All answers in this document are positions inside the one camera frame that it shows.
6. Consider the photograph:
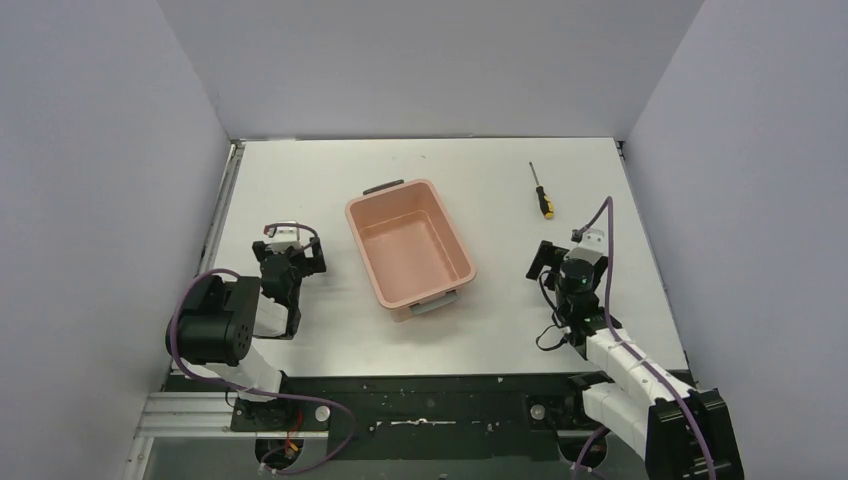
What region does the aluminium frame rail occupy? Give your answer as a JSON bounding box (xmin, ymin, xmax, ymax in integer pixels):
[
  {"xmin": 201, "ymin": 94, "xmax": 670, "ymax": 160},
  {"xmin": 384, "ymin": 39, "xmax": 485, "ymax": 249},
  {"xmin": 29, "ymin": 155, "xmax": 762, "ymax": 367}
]
[{"xmin": 135, "ymin": 392, "xmax": 333, "ymax": 440}]

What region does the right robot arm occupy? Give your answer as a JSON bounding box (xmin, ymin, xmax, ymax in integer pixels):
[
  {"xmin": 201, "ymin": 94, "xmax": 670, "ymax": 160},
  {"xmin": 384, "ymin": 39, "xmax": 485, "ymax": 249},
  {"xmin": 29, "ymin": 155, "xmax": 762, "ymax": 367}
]
[{"xmin": 526, "ymin": 233, "xmax": 745, "ymax": 479}]

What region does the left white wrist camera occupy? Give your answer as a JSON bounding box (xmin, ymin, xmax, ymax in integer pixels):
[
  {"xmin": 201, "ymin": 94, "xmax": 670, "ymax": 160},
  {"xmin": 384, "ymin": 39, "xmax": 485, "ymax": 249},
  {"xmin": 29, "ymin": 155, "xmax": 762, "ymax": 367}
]
[{"xmin": 264, "ymin": 224, "xmax": 302, "ymax": 253}]

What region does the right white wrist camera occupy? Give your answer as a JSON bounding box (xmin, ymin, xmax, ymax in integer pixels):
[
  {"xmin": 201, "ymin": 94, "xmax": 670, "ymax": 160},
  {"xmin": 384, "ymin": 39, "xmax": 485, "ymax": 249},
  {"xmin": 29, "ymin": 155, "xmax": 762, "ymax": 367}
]
[{"xmin": 565, "ymin": 228, "xmax": 607, "ymax": 265}]

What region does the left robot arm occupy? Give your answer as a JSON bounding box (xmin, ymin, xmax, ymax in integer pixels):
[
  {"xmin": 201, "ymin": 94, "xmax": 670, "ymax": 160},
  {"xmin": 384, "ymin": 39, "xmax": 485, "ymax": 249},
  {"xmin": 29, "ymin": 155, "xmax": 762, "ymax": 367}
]
[{"xmin": 165, "ymin": 236, "xmax": 327, "ymax": 430}]

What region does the pink plastic bin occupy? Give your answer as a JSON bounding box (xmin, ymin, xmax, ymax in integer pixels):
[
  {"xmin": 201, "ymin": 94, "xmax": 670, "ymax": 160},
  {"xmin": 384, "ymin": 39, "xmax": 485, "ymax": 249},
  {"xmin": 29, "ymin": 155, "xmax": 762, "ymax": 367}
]
[{"xmin": 345, "ymin": 179, "xmax": 477, "ymax": 322}]

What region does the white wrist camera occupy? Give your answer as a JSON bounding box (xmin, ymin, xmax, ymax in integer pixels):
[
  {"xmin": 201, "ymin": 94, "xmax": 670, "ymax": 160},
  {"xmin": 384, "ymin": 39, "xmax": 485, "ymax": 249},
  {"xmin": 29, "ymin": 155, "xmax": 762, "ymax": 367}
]
[
  {"xmin": 264, "ymin": 224, "xmax": 302, "ymax": 253},
  {"xmin": 565, "ymin": 228, "xmax": 607, "ymax": 265}
]

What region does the left side aluminium rail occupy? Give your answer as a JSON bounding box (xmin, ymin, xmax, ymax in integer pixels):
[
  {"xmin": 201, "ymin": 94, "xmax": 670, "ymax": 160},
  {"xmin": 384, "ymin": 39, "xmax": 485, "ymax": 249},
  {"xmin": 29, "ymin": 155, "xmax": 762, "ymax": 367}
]
[{"xmin": 197, "ymin": 140, "xmax": 245, "ymax": 273}]

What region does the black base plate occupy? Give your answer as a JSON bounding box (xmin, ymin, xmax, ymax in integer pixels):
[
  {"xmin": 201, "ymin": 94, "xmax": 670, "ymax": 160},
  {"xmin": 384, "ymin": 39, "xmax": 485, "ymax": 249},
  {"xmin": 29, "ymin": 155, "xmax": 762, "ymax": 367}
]
[{"xmin": 162, "ymin": 370, "xmax": 697, "ymax": 463}]

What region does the yellow black screwdriver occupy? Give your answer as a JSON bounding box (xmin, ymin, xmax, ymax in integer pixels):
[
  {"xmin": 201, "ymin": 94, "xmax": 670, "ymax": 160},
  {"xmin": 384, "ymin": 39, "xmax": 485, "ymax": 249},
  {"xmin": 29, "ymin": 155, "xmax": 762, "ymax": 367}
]
[{"xmin": 528, "ymin": 161, "xmax": 555, "ymax": 220}]

